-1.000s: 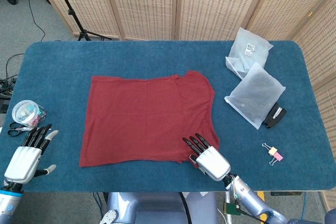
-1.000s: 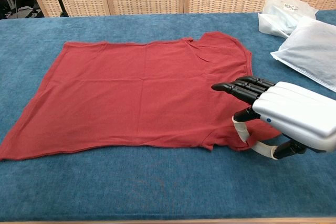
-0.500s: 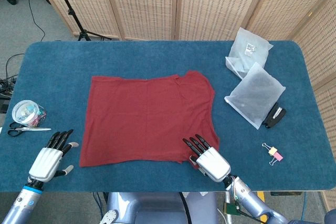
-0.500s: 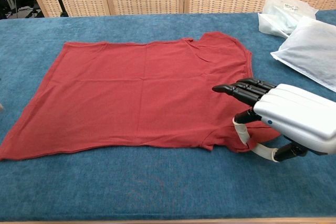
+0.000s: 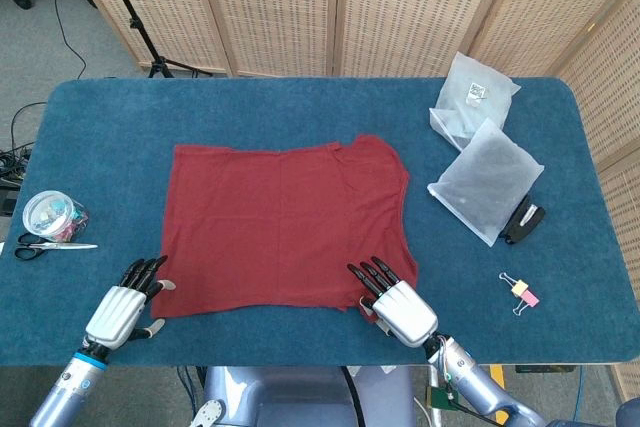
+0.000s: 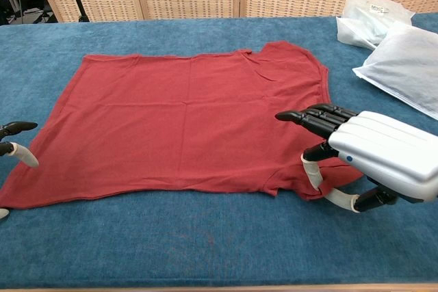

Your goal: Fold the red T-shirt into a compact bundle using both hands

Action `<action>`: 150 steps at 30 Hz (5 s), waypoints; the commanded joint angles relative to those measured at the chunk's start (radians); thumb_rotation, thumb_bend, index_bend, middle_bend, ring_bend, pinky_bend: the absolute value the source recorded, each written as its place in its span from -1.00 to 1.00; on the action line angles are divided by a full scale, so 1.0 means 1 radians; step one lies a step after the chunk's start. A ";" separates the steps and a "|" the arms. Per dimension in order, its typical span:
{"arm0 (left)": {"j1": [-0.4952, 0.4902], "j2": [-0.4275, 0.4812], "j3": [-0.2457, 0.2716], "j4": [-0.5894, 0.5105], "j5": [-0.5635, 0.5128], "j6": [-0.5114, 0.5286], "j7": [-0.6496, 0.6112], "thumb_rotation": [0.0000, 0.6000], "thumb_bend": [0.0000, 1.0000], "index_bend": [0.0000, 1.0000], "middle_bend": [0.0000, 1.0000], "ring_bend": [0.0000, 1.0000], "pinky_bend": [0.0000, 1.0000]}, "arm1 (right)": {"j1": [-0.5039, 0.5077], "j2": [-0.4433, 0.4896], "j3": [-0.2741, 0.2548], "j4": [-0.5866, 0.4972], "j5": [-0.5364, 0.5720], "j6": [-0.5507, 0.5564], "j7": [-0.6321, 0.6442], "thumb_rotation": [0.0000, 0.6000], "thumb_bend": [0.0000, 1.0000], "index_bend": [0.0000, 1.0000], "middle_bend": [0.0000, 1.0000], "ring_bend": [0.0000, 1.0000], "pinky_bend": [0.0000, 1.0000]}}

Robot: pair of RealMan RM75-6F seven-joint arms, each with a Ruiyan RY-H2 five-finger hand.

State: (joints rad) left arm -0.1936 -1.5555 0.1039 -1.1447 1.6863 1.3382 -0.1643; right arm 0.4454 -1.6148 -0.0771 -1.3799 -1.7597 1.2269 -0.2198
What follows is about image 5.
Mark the frosted bag with printed label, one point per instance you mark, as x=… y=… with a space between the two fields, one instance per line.
x=470 y=107

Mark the plain frosted plastic bag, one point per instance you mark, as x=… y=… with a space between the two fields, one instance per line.
x=485 y=182

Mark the yellow binder clip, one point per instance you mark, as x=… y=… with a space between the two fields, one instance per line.
x=519 y=288

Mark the black tripod stand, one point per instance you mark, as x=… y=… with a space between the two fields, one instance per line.
x=142 y=32

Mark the clear jar of clips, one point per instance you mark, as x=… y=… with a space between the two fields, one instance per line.
x=50 y=214

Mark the blue-grey robot torso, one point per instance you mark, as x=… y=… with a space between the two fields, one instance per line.
x=280 y=397

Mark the black stapler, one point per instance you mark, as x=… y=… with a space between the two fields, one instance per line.
x=525 y=222

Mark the pink binder clip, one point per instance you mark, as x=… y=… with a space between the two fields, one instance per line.
x=530 y=299

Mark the red T-shirt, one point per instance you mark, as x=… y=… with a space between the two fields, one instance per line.
x=280 y=227

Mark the small flat black box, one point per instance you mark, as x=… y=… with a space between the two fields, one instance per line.
x=545 y=369

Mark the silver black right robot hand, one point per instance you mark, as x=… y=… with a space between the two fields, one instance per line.
x=405 y=314

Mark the white table leg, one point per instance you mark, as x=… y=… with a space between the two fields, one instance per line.
x=434 y=376

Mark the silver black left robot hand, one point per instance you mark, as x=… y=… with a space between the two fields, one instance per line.
x=115 y=314

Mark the blue table cover mat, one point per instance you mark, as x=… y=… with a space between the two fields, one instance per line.
x=300 y=107

